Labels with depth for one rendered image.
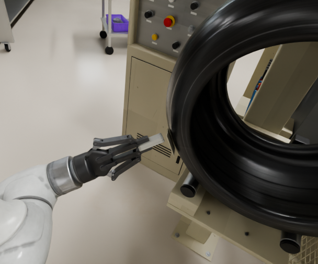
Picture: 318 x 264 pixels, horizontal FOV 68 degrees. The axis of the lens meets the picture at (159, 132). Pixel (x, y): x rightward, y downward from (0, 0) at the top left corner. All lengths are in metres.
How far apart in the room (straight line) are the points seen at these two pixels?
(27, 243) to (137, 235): 1.10
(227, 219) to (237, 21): 0.57
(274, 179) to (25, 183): 0.68
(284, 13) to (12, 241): 0.57
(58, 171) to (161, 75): 0.88
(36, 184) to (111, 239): 1.00
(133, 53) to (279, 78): 0.84
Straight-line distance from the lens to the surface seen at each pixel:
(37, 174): 0.65
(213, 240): 1.66
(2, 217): 0.53
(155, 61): 1.34
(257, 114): 0.89
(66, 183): 0.62
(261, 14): 0.41
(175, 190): 0.71
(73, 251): 1.56
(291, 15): 0.40
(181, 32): 1.28
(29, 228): 0.54
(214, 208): 0.79
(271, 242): 0.82
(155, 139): 0.61
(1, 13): 3.27
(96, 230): 1.59
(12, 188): 0.65
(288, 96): 0.85
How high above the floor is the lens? 1.44
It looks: 42 degrees down
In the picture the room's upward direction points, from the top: 12 degrees clockwise
